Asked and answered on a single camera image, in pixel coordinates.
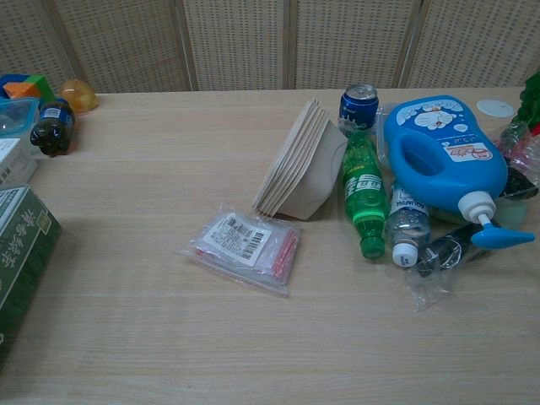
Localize pale green cup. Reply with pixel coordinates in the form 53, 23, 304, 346
495, 196, 528, 224

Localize clear plastic food container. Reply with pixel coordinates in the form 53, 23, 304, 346
374, 103, 397, 168

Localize zip bag pack red strips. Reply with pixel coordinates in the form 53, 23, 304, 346
175, 202, 304, 299

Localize orange translucent dome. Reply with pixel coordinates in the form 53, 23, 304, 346
57, 78, 100, 116

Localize blue cartoon pump detergent bottle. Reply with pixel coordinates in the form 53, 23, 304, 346
382, 94, 536, 248

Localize blue drink can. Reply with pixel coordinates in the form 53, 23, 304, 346
338, 83, 380, 138

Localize white round lid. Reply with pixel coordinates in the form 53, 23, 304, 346
476, 98, 516, 118

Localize clear water bottle white cap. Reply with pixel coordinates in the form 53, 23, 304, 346
386, 179, 432, 267

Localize black packet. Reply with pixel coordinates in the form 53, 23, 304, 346
499, 164, 540, 199

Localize beige woven folding screen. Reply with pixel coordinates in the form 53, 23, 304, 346
0, 0, 540, 94

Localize dark cola bottle blue label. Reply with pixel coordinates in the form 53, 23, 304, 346
29, 97, 76, 158

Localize pink plastic bag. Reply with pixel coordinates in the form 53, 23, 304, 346
495, 130, 540, 186

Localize green tea box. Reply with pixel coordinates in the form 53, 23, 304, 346
0, 183, 63, 370

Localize green soda bottle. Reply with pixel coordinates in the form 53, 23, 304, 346
340, 128, 388, 259

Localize black item in clear bag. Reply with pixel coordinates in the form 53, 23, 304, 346
404, 221, 503, 313

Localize white cardboard box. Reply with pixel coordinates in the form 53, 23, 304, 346
0, 137, 39, 186

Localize orange block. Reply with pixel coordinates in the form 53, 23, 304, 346
3, 79, 35, 100

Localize green block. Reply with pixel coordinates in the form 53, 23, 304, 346
24, 74, 57, 100

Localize clear container blue rim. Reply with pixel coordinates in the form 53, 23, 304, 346
0, 96, 41, 138

